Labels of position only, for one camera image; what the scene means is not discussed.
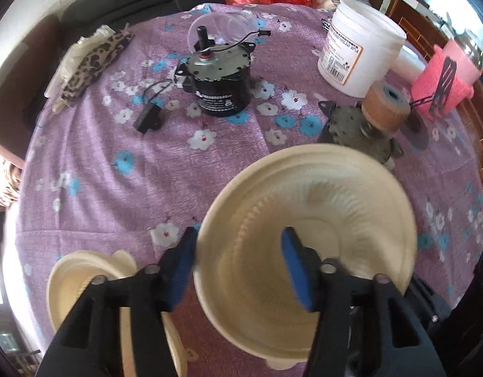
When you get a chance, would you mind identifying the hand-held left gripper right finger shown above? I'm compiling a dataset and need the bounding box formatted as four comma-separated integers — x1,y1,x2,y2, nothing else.
281,227,448,377

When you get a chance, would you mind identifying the purple floral tablecloth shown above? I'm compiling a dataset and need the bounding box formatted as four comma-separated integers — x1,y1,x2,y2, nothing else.
2,3,483,377

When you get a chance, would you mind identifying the wooden cabinet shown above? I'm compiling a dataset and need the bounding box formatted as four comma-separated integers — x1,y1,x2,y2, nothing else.
365,0,483,101

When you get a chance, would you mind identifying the tan thread spool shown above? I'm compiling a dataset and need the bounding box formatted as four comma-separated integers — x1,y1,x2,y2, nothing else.
361,85,411,134

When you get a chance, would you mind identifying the black cylindrical motor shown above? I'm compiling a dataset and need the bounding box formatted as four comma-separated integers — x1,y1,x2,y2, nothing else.
174,25,258,117

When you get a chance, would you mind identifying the jar in pink knitted sleeve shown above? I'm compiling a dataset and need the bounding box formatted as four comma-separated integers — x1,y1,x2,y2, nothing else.
410,37,483,120

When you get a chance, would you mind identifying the black metal bracket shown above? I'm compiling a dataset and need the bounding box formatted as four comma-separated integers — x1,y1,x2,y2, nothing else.
408,57,458,120

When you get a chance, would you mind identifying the white plastic tub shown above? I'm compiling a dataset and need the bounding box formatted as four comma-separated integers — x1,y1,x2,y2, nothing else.
317,0,407,98

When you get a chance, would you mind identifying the cream ribbed bowl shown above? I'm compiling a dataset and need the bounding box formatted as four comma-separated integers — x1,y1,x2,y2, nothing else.
45,249,189,377
192,143,419,370

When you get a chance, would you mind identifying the brown chair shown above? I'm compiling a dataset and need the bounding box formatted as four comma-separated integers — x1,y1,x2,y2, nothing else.
0,14,62,161

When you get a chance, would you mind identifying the small black plug adapter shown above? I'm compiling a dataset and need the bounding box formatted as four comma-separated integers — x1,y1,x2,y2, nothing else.
133,102,164,133

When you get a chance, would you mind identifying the leopard print cloth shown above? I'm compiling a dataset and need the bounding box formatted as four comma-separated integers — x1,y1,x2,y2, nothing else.
43,25,135,112

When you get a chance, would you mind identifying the grey metal gear motor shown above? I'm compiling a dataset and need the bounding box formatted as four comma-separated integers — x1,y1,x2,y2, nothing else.
317,100,404,169

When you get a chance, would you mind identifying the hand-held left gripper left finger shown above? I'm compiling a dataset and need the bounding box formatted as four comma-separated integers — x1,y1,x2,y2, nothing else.
35,226,199,377

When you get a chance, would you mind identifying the clear plastic cup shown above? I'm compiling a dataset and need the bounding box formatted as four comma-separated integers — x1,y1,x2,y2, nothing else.
187,12,257,53

